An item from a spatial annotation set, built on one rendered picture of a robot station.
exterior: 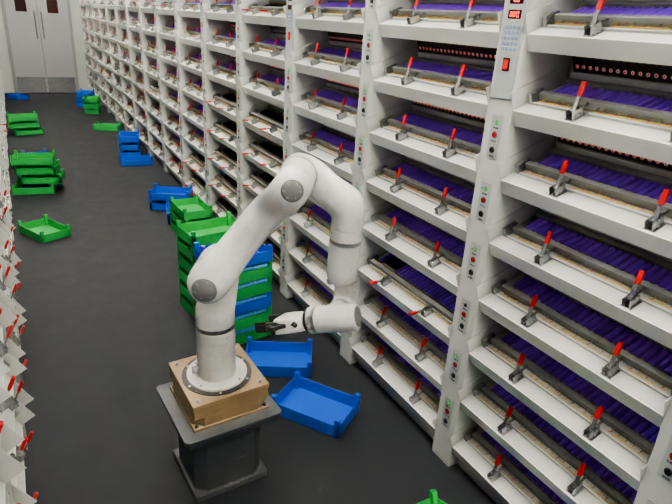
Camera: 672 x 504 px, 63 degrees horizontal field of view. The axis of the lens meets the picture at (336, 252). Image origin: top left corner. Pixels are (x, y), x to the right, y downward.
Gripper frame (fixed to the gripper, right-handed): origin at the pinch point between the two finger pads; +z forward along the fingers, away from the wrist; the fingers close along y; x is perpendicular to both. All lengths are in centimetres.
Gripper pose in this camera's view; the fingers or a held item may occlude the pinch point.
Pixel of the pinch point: (265, 323)
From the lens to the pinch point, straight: 179.0
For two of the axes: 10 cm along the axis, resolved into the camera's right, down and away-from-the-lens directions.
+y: 3.5, -1.5, 9.3
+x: -1.6, -9.8, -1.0
